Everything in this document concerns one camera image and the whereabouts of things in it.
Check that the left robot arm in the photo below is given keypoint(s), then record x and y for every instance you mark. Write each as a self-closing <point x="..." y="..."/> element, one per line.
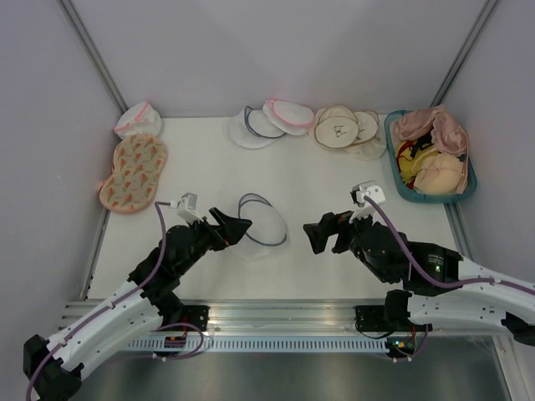
<point x="145" y="302"/>

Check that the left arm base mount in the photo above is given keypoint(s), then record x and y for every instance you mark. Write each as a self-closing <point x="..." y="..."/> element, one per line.
<point x="196" y="315"/>

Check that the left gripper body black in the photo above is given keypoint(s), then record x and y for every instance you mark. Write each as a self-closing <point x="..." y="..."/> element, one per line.
<point x="206" y="238"/>

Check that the floral patterned laundry bag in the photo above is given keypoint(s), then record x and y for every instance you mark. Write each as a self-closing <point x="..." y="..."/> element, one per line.
<point x="137" y="165"/>

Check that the teal plastic basket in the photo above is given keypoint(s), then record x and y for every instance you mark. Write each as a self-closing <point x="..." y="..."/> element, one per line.
<point x="412" y="195"/>

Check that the pink-trimmed mesh bag centre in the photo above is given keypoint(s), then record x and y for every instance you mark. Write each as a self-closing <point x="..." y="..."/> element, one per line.
<point x="293" y="119"/>

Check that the beige laundry bag front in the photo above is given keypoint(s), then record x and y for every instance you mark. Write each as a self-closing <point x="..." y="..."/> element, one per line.
<point x="336" y="127"/>

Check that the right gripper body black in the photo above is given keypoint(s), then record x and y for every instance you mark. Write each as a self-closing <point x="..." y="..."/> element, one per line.
<point x="347" y="236"/>

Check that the left corner aluminium profile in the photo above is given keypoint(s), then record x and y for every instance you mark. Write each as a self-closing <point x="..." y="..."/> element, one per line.
<point x="81" y="32"/>

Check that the dusty pink bra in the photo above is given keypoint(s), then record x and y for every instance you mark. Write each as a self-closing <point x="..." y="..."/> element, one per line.
<point x="447" y="135"/>

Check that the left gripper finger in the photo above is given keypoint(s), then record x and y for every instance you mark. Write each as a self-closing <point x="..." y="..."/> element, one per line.
<point x="235" y="229"/>
<point x="219" y="216"/>

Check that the peach bra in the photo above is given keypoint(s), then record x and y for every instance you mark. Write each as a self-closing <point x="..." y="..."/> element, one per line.
<point x="441" y="174"/>

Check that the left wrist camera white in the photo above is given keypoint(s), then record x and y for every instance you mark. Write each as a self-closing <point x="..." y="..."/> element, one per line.
<point x="188" y="206"/>

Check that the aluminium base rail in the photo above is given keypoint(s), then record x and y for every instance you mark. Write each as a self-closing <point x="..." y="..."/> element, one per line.
<point x="276" y="315"/>

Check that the pink-trimmed mesh bag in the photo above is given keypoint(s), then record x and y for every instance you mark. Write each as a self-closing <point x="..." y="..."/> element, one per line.
<point x="139" y="119"/>
<point x="293" y="119"/>

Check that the right corner aluminium profile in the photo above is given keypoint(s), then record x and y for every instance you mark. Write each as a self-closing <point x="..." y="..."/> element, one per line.
<point x="476" y="30"/>

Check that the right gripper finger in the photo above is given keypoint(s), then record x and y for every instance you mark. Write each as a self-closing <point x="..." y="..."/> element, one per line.
<point x="318" y="235"/>
<point x="330" y="219"/>

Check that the beige laundry bag back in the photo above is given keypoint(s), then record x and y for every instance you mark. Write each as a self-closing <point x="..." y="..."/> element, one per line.
<point x="370" y="143"/>

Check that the pink-trimmed mesh bag left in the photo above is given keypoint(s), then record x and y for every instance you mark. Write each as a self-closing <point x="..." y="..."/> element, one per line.
<point x="139" y="119"/>

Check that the corner aluminium profile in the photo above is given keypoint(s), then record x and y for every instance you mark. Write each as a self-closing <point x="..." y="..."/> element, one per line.
<point x="476" y="30"/>
<point x="81" y="32"/>

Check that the blue-trimmed mesh bag centre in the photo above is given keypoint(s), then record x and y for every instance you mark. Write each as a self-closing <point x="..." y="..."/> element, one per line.
<point x="251" y="130"/>

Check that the blue-trimmed white mesh laundry bag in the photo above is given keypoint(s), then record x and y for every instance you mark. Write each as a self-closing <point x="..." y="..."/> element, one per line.
<point x="267" y="233"/>

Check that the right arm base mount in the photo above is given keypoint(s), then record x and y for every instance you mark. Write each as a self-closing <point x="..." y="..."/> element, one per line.
<point x="370" y="321"/>

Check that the beige laundry bag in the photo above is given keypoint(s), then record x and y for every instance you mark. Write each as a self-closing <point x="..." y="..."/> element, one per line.
<point x="370" y="143"/>
<point x="336" y="127"/>

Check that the yellow bra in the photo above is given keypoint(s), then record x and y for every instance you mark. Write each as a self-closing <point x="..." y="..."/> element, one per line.
<point x="409" y="167"/>

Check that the black bra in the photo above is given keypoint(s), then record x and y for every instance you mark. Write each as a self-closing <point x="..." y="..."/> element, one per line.
<point x="423" y="143"/>

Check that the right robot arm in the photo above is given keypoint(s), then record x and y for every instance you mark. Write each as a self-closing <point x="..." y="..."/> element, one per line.
<point x="437" y="286"/>

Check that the white slotted cable duct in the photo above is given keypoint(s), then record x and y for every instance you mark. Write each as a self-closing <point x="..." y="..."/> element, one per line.
<point x="265" y="344"/>

